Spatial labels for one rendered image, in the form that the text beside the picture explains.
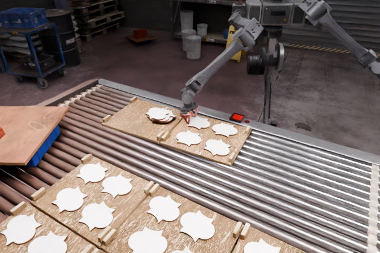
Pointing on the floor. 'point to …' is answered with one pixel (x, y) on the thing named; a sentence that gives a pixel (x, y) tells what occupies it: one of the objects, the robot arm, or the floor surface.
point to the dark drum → (64, 31)
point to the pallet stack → (94, 12)
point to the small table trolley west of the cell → (20, 75)
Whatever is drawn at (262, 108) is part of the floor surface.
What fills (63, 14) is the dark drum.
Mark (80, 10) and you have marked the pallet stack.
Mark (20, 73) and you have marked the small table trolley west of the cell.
